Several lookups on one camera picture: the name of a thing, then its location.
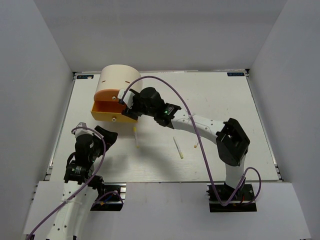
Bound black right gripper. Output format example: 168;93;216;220
122;91;157;121

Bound orange organizer drawer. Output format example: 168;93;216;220
93;89;119;102

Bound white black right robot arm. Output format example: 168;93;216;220
117;87;250;200

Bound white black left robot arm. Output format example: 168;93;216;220
46;122;118;240

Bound white pen bright yellow cap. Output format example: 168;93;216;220
133;126;140;149

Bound cream round drawer organizer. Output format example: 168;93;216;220
95;64;141;92

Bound white pen pale yellow ends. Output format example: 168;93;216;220
173;136;184;159

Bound blue logo sticker left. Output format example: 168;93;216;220
76;74;94;80

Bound blue logo sticker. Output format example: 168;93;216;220
76;74;94;80
227;72;245;77

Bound blue logo sticker right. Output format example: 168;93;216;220
227;72;245;77

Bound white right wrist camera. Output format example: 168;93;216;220
117;88;135;109

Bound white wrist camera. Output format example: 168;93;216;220
71;122;88;138
117;88;135;109

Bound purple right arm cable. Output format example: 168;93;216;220
123;75;262;207

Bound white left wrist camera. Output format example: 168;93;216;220
71;122;88;138

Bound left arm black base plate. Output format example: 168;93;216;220
90;183;127;212

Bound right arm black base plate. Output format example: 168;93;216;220
206;183;257;213

